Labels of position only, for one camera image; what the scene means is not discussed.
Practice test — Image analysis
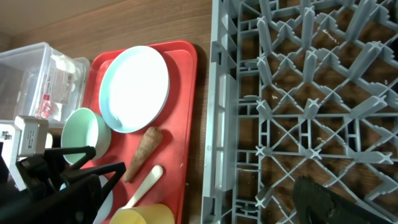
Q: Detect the grey dishwasher rack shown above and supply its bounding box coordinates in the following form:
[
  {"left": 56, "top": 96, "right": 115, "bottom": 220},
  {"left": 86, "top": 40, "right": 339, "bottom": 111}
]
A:
[{"left": 201, "top": 0, "right": 397, "bottom": 223}]

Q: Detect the light green bowl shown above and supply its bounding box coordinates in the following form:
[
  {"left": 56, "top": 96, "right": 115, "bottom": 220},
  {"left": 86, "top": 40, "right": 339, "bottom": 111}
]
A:
[{"left": 61, "top": 108, "right": 111, "bottom": 160}]

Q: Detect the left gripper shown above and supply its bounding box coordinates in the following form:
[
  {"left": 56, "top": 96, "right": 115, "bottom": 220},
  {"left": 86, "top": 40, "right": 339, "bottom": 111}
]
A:
[{"left": 1, "top": 146, "right": 126, "bottom": 202}]

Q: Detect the small light blue plate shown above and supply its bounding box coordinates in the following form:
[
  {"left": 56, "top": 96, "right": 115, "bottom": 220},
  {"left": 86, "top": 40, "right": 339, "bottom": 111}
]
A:
[{"left": 60, "top": 175, "right": 113, "bottom": 224}]

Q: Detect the yellow plastic cup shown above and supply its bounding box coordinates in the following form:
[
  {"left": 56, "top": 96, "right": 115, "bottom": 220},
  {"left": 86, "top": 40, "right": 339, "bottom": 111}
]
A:
[{"left": 109, "top": 204, "right": 175, "bottom": 224}]

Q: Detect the red serving tray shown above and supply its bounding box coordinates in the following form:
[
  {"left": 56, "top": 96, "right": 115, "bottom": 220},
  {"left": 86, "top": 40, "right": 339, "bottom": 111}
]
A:
[{"left": 83, "top": 40, "right": 198, "bottom": 223}]

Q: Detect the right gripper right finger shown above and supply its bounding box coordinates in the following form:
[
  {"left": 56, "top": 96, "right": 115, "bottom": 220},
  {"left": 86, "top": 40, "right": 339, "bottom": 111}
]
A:
[{"left": 293, "top": 177, "right": 389, "bottom": 224}]

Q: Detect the white plastic spoon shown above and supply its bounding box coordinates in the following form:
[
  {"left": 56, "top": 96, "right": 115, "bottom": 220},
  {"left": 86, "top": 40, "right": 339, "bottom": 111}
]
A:
[{"left": 122, "top": 165, "right": 164, "bottom": 209}]

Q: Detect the red snack wrapper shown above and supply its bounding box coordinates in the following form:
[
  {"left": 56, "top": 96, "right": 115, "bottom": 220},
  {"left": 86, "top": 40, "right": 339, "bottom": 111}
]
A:
[{"left": 35, "top": 94, "right": 59, "bottom": 120}]

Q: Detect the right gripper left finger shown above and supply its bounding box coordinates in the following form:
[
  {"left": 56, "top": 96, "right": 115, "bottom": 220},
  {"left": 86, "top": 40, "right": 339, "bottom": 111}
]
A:
[{"left": 1, "top": 175, "right": 103, "bottom": 223}]

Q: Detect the clear plastic waste bin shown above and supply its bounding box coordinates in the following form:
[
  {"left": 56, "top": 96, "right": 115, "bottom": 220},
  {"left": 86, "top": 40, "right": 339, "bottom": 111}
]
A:
[{"left": 1, "top": 42, "right": 90, "bottom": 128}]

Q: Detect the brown carrot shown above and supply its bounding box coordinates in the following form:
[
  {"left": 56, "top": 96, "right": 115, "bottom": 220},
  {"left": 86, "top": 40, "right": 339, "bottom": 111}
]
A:
[{"left": 123, "top": 127, "right": 163, "bottom": 183}]

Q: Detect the large light blue plate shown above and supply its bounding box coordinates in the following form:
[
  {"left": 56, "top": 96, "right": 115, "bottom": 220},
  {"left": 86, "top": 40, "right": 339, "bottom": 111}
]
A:
[{"left": 98, "top": 45, "right": 170, "bottom": 133}]

